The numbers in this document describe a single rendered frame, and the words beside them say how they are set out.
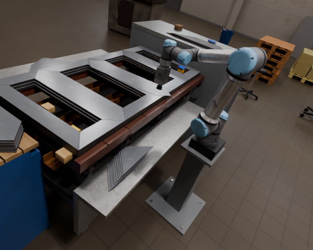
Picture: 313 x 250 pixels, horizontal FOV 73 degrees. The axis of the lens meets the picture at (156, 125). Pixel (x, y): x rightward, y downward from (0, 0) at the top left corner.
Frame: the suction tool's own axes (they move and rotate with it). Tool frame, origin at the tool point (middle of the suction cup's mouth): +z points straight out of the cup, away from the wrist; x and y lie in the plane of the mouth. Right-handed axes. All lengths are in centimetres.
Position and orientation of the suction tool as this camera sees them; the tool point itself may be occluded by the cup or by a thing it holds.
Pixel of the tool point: (159, 88)
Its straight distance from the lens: 145.8
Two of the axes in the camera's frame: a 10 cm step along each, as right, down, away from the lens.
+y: -4.8, 4.2, -7.7
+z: -2.1, 8.0, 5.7
